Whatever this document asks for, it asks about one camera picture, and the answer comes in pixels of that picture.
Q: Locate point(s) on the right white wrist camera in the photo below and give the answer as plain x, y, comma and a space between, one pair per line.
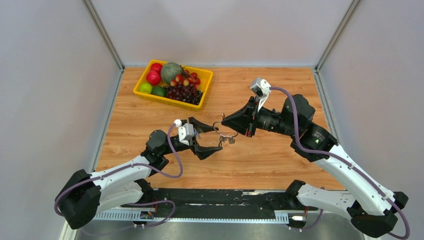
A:
262, 89

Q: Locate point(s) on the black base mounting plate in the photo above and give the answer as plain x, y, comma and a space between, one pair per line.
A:
218, 204

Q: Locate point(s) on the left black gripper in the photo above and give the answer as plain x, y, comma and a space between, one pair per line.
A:
201, 152

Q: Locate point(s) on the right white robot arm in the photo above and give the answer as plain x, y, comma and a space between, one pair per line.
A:
371, 208

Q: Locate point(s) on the light green lime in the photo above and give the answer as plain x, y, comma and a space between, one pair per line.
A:
145, 88

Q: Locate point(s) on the red apple front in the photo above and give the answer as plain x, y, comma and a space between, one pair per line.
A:
153, 78

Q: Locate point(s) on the large silver keyring with clips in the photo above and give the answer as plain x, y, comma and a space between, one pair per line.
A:
223, 138

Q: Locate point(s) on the purple grape bunch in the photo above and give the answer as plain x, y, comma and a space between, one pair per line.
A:
186, 94

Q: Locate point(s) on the red lychee cluster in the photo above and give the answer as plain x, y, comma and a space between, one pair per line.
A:
187, 79

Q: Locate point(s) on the dark green lime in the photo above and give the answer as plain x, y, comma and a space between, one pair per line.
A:
159, 91

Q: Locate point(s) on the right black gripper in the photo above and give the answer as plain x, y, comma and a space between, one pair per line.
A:
242, 120

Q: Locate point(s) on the pile of coloured tagged keys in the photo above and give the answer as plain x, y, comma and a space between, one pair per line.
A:
197, 134

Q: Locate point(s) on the red apple back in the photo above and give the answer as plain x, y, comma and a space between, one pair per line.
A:
157, 67

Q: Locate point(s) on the red apple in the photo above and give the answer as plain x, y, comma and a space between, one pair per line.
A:
153, 78
157, 67

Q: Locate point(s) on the green melon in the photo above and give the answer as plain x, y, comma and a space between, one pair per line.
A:
169, 71

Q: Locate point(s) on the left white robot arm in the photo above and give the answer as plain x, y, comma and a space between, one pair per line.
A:
87, 194

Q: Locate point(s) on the aluminium frame rail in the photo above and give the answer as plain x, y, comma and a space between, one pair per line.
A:
82, 218

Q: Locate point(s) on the yellow plastic tray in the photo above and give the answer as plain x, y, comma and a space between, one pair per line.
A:
204, 75

